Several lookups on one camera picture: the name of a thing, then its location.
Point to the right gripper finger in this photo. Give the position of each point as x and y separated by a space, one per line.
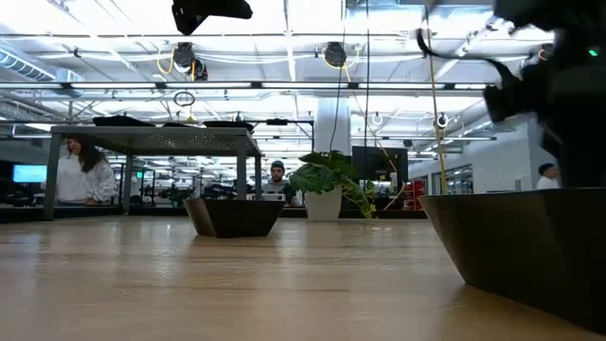
584 166

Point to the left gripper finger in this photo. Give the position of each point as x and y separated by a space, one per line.
213 9
187 26

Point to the black wavy square plate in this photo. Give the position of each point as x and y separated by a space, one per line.
521 246
237 218

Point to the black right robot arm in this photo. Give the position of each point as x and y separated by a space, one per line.
544 12

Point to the person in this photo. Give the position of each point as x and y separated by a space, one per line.
547 182
85 182
277 187

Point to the round pendant lamp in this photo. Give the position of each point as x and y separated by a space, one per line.
237 118
441 120
377 118

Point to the grey perforated metal shelf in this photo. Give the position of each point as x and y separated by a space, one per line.
156 139

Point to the long ceiling light strip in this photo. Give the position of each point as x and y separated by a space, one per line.
308 85

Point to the red storage bins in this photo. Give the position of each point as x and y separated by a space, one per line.
415 194

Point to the green potted plant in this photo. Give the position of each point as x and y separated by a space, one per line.
322 177

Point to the black monitor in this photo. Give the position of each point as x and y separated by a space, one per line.
379 163

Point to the blue lit monitor screen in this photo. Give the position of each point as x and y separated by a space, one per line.
29 174

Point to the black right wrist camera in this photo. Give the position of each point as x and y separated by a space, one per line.
504 97

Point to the black overhead camera frame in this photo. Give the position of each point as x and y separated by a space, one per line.
277 121

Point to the ceiling air duct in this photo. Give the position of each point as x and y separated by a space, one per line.
21 64

